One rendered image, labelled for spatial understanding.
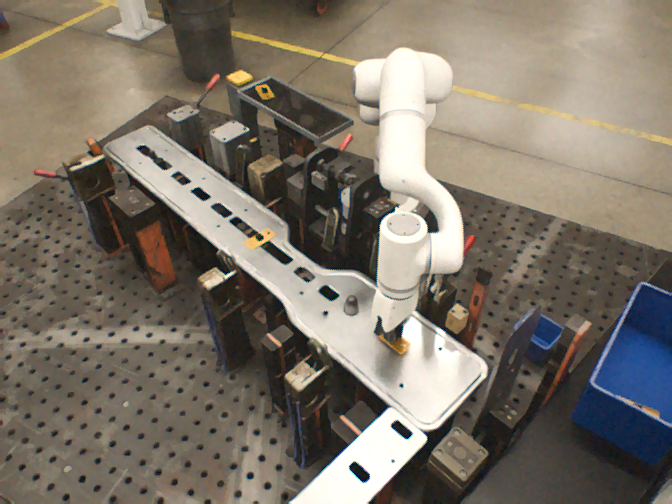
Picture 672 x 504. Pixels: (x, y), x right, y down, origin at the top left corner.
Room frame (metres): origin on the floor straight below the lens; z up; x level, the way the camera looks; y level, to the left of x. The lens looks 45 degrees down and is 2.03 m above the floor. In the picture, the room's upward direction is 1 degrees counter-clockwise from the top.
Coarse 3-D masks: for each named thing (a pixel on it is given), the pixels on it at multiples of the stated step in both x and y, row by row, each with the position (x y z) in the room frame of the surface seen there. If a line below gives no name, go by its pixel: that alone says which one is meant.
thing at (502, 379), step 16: (528, 320) 0.55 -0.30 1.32; (512, 336) 0.52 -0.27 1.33; (528, 336) 0.57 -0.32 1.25; (512, 352) 0.53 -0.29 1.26; (496, 368) 0.50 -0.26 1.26; (512, 368) 0.55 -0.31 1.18; (496, 384) 0.52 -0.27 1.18; (512, 384) 0.58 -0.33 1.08; (496, 400) 0.54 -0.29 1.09; (480, 416) 0.50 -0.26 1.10; (480, 432) 0.52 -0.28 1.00
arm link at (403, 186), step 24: (384, 120) 0.94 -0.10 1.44; (408, 120) 0.92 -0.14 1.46; (384, 144) 0.90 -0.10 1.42; (408, 144) 0.88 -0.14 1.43; (384, 168) 0.86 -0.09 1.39; (408, 168) 0.84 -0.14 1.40; (408, 192) 0.83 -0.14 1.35; (432, 192) 0.81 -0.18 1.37; (456, 216) 0.77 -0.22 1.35; (432, 240) 0.74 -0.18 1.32; (456, 240) 0.73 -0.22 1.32; (432, 264) 0.70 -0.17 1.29; (456, 264) 0.70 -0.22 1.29
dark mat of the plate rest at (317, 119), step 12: (264, 84) 1.61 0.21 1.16; (276, 84) 1.61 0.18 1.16; (252, 96) 1.54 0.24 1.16; (276, 96) 1.54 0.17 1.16; (288, 96) 1.54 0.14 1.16; (300, 96) 1.53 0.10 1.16; (276, 108) 1.47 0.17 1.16; (288, 108) 1.47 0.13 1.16; (300, 108) 1.47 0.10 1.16; (312, 108) 1.46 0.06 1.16; (324, 108) 1.46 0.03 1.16; (300, 120) 1.40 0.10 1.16; (312, 120) 1.40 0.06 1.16; (324, 120) 1.40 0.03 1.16; (336, 120) 1.40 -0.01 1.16; (348, 120) 1.40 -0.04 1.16; (312, 132) 1.34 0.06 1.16; (324, 132) 1.34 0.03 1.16
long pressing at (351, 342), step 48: (144, 144) 1.53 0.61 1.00; (240, 192) 1.27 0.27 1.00; (240, 240) 1.08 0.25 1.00; (288, 240) 1.07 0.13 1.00; (288, 288) 0.91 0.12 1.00; (336, 288) 0.90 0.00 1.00; (336, 336) 0.76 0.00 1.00; (432, 336) 0.76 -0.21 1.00; (384, 384) 0.63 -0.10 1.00; (432, 384) 0.63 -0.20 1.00; (480, 384) 0.63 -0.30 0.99; (432, 432) 0.53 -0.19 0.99
